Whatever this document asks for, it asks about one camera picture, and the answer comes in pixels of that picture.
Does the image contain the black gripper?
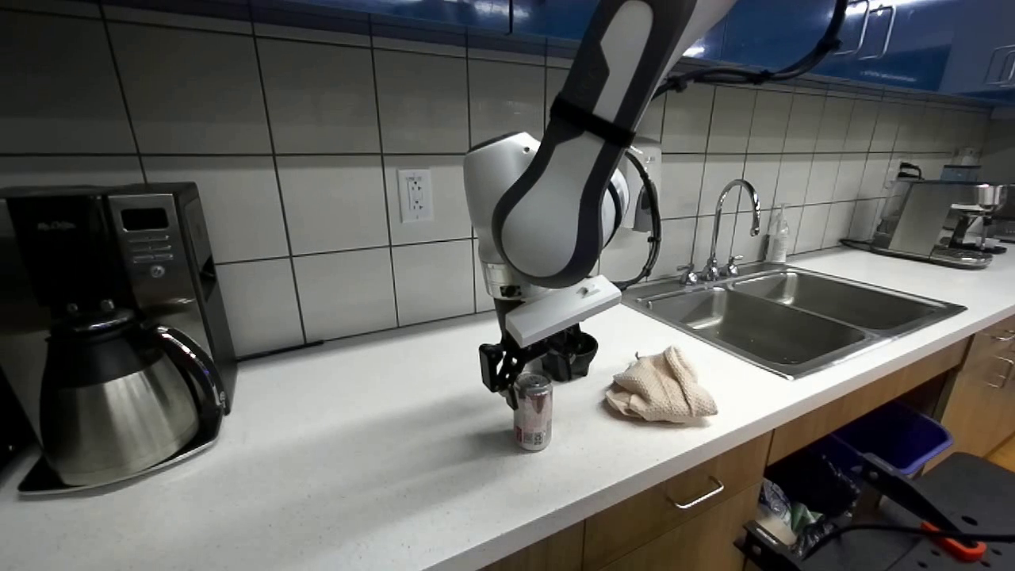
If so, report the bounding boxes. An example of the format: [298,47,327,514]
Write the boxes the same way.
[474,321,584,413]

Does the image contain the silver soda can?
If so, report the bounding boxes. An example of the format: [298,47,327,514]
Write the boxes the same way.
[511,372,555,457]

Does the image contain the beige waffle dish cloth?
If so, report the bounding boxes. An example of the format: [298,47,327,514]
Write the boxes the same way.
[598,345,721,429]

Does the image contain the wooden base cabinet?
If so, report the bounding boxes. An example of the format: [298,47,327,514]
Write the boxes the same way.
[484,314,1015,571]

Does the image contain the chrome sink faucet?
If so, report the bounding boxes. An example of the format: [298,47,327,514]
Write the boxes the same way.
[680,175,768,285]

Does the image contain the stainless steel double sink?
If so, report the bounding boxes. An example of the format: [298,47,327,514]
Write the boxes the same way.
[622,262,966,379]

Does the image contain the small soap bottle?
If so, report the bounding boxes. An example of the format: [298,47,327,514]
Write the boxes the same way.
[762,215,794,266]

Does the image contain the crumpled plastic bag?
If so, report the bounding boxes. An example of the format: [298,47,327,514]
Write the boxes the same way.
[755,475,841,555]

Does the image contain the blue plastic bin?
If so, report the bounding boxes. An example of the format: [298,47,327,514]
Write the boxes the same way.
[835,402,955,486]

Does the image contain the black drip coffee maker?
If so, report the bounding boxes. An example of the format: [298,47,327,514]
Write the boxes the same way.
[0,179,240,500]

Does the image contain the steel coffee carafe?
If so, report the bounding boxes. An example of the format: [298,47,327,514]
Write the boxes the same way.
[37,314,231,491]

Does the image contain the silver espresso machine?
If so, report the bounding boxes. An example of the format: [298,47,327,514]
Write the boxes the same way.
[841,158,1015,273]

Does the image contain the black stand with orange clamp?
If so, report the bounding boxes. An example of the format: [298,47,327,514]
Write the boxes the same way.
[738,446,1015,571]

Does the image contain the blue upper cabinets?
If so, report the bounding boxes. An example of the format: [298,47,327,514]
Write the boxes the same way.
[103,0,1015,107]

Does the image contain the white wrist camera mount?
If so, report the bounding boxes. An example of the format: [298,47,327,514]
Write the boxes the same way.
[494,275,623,347]

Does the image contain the white wall outlet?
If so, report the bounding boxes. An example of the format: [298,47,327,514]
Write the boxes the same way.
[395,164,437,229]

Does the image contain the metal drawer handle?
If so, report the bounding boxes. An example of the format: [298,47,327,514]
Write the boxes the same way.
[671,475,729,514]

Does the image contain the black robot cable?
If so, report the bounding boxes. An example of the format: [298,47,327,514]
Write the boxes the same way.
[622,0,852,292]

